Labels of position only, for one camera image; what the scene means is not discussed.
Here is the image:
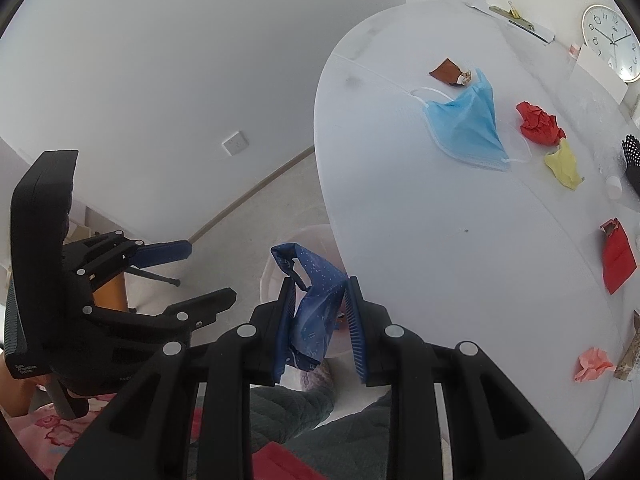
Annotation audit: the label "crumpled red paper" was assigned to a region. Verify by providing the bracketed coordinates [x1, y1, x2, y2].
[516, 101, 566, 146]

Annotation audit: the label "black mesh basket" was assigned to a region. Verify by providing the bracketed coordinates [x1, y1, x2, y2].
[622, 134, 640, 194]

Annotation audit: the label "grey slipper foot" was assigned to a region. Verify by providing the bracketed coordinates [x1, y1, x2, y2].
[299, 359, 334, 391]

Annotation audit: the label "left hand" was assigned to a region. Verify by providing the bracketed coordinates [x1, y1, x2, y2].
[0, 354, 51, 417]

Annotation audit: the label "orange wooden chair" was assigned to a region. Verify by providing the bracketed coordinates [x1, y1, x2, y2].
[93, 273, 128, 312]

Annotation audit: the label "pink floral cushion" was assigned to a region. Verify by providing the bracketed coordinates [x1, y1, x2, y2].
[1, 394, 114, 479]

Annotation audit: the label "papers with binder clip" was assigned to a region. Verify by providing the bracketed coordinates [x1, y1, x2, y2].
[465, 2, 555, 44]

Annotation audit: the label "crumpled yellow paper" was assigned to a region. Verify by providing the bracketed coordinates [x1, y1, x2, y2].
[544, 138, 584, 191]

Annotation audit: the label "white wall socket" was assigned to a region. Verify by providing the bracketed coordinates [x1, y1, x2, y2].
[221, 131, 248, 156]

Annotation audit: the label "white gold wall clock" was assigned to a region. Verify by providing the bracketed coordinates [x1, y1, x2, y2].
[582, 4, 640, 84]

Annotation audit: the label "pink paper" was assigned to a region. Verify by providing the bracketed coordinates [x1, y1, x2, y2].
[574, 347, 616, 382]

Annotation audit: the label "clear brown snack bag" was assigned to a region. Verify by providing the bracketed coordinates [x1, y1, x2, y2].
[614, 311, 640, 382]

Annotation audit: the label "white box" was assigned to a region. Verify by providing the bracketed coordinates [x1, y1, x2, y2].
[576, 44, 628, 104]

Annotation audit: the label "brown snack wrapper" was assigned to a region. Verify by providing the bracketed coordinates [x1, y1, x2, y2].
[430, 58, 473, 87]

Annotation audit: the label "blue surgical mask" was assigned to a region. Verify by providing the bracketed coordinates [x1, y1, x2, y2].
[410, 70, 532, 171]

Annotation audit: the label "red wrapper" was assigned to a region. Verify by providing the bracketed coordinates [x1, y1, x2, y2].
[600, 218, 637, 295]

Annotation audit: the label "dark blue wrapper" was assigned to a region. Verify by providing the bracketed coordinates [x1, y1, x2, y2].
[271, 243, 347, 370]

